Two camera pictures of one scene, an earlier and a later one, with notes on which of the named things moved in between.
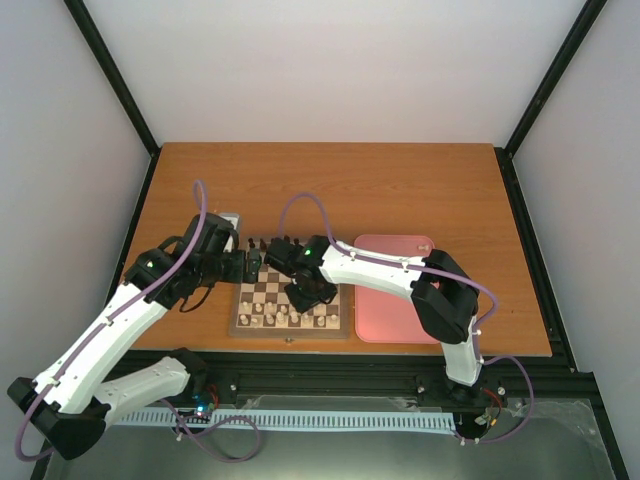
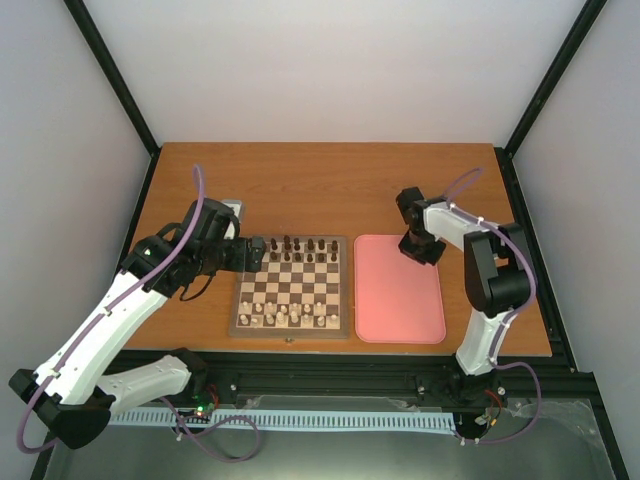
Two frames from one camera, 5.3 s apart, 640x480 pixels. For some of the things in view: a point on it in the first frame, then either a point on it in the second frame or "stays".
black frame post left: (119, 84) stays
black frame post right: (575, 37) stays
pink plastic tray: (384, 315) stays
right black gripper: (302, 305) -> (431, 259)
